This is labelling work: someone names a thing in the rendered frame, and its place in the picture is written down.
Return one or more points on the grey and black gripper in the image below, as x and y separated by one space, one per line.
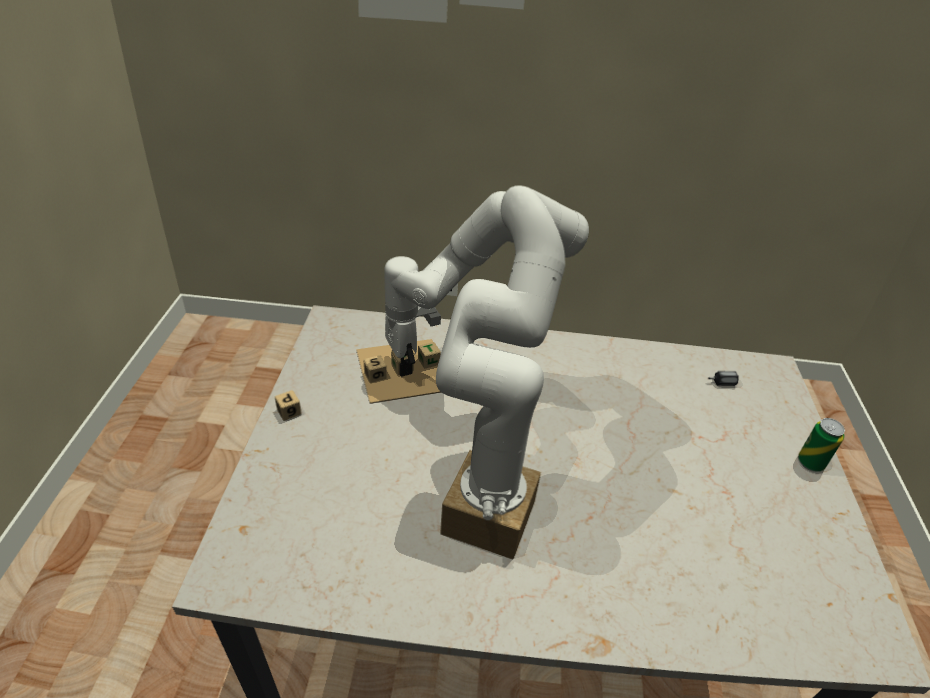
402 338

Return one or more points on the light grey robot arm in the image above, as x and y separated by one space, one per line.
518 313

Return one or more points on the green drink can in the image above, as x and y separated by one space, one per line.
821 445

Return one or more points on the tan mat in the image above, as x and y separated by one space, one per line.
420 382

